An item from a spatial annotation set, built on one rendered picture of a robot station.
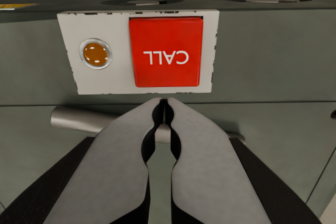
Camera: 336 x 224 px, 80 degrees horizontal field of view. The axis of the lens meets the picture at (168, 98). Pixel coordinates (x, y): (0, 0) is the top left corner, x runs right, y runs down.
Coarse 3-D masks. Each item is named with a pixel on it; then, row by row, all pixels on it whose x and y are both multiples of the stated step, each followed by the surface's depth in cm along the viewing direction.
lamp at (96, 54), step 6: (84, 48) 18; (90, 48) 18; (96, 48) 18; (102, 48) 18; (84, 54) 18; (90, 54) 18; (96, 54) 18; (102, 54) 18; (90, 60) 18; (96, 60) 18; (102, 60) 18
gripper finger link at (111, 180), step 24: (120, 120) 10; (144, 120) 10; (96, 144) 8; (120, 144) 8; (144, 144) 9; (96, 168) 7; (120, 168) 7; (144, 168) 7; (72, 192) 6; (96, 192) 6; (120, 192) 6; (144, 192) 6; (48, 216) 6; (72, 216) 6; (96, 216) 6; (120, 216) 6; (144, 216) 6
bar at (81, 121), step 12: (60, 108) 20; (72, 108) 20; (60, 120) 20; (72, 120) 20; (84, 120) 20; (96, 120) 20; (108, 120) 20; (96, 132) 20; (156, 132) 20; (168, 132) 21
